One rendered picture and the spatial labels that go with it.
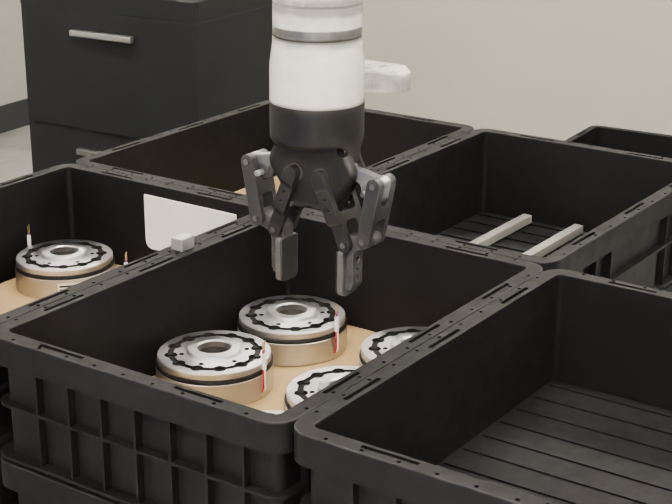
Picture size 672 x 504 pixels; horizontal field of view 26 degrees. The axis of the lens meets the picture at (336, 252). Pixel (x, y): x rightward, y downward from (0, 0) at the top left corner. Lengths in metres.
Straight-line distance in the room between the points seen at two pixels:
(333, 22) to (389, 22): 3.90
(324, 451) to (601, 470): 0.28
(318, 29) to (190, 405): 0.30
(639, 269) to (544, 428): 0.33
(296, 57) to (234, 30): 1.86
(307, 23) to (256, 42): 1.94
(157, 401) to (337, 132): 0.25
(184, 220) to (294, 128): 0.43
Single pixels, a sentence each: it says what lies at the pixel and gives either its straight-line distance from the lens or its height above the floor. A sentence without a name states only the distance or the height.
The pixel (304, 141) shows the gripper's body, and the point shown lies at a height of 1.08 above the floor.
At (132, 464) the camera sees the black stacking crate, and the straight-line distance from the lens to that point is 1.13.
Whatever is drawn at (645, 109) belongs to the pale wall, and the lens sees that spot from 4.68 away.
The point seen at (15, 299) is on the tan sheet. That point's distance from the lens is 1.54.
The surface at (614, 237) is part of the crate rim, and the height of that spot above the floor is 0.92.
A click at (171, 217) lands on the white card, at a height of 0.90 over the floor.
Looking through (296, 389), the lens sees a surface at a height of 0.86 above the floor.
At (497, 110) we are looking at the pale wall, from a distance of 4.88.
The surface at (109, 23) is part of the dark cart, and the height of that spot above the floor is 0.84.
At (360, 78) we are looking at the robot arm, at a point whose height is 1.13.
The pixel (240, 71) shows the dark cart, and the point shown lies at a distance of 3.00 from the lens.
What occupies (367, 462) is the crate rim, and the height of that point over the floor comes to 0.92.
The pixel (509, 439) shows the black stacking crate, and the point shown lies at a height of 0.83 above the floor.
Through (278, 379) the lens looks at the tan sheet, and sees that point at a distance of 1.32.
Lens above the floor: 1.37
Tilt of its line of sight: 19 degrees down
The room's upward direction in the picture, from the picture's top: straight up
